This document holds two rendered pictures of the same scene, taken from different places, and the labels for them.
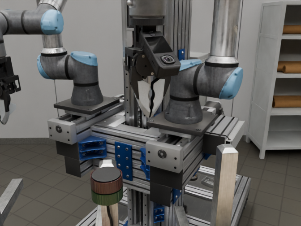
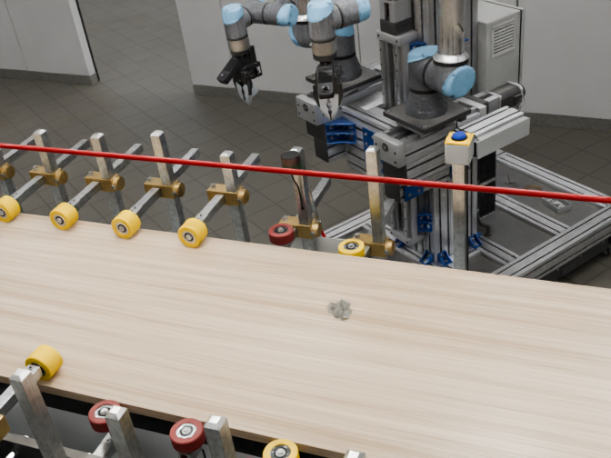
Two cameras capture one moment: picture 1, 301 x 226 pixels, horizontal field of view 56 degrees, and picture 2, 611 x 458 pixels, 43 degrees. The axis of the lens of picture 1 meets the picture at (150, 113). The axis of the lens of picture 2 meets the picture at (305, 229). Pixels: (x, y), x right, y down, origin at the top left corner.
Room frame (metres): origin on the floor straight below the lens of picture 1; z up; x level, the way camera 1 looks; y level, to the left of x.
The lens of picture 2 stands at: (-1.34, -1.04, 2.26)
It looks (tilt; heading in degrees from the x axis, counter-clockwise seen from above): 33 degrees down; 31
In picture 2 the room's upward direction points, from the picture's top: 8 degrees counter-clockwise
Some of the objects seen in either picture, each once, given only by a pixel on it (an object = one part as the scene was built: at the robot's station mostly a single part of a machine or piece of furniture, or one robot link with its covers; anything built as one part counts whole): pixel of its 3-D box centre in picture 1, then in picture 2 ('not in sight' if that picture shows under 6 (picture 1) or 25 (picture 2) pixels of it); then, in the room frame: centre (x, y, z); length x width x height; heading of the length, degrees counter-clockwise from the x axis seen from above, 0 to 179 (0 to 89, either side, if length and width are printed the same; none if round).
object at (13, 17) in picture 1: (10, 22); (255, 12); (0.96, 0.45, 1.41); 0.11 x 0.11 x 0.08; 85
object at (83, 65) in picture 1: (83, 66); (337, 34); (1.31, 0.31, 1.20); 0.13 x 0.12 x 0.14; 85
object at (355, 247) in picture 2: not in sight; (352, 259); (0.38, -0.14, 0.85); 0.08 x 0.08 x 0.11
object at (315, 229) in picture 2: not in sight; (300, 228); (0.51, 0.11, 0.85); 0.14 x 0.06 x 0.05; 96
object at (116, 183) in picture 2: not in sight; (105, 182); (0.43, 0.86, 0.95); 0.14 x 0.06 x 0.05; 96
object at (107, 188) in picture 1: (106, 179); (290, 158); (0.46, 0.08, 1.13); 0.06 x 0.06 x 0.02
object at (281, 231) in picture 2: not in sight; (283, 243); (0.40, 0.12, 0.85); 0.08 x 0.08 x 0.11
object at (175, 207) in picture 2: not in sight; (171, 193); (0.46, 0.58, 0.93); 0.04 x 0.04 x 0.48; 6
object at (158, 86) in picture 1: (152, 94); (335, 103); (0.63, -0.01, 1.25); 0.06 x 0.03 x 0.09; 22
